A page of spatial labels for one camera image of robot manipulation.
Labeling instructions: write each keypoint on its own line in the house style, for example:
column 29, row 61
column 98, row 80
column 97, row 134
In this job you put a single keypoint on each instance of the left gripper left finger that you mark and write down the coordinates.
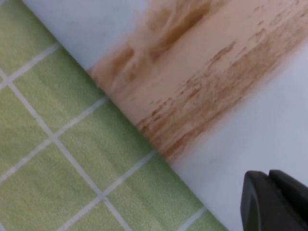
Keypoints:
column 260, row 207

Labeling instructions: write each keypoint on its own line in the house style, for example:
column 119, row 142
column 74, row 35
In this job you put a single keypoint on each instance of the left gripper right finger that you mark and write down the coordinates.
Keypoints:
column 293, row 192

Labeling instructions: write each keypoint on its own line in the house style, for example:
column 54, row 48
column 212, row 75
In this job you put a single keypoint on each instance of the green checked tablecloth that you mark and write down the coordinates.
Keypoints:
column 60, row 156

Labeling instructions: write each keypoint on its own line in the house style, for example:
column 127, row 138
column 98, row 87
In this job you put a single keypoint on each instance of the desert cover AgileX booklet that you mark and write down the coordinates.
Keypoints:
column 192, row 72

